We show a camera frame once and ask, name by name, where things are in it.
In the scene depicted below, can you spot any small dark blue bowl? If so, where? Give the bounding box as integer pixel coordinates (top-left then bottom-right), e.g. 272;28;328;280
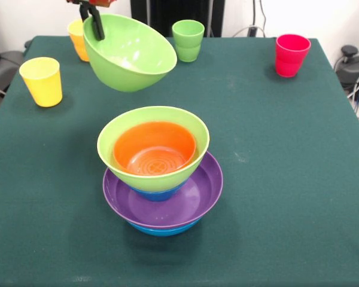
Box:
130;182;188;203

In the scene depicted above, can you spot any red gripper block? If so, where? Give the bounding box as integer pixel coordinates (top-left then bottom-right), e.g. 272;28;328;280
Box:
66;0;119;41

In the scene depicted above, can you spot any yellow orange cup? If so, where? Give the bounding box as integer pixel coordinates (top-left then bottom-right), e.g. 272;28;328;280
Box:
67;19;90;62

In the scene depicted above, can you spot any large light blue bowl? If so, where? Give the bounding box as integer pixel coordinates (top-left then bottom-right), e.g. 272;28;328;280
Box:
127;216;204;237

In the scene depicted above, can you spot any purple bowl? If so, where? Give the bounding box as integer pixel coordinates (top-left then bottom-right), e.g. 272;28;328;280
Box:
102;151;224;230

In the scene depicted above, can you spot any black panel with poles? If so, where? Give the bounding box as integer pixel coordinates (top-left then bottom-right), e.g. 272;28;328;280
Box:
130;0;225;38

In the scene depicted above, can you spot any orange bowl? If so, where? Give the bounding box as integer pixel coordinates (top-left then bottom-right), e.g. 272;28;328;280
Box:
112;121;197;176

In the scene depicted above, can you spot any green bowl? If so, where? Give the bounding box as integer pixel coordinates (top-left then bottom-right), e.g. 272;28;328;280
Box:
82;13;178;93
96;105;211;193

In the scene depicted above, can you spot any dark green table cloth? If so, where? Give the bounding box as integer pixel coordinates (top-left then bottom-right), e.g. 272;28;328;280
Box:
0;35;359;287

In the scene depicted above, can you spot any green cup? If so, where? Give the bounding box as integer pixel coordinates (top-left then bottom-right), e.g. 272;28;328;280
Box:
171;20;205;63

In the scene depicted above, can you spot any red cup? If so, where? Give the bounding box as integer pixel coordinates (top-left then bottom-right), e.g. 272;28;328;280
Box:
275;33;312;78

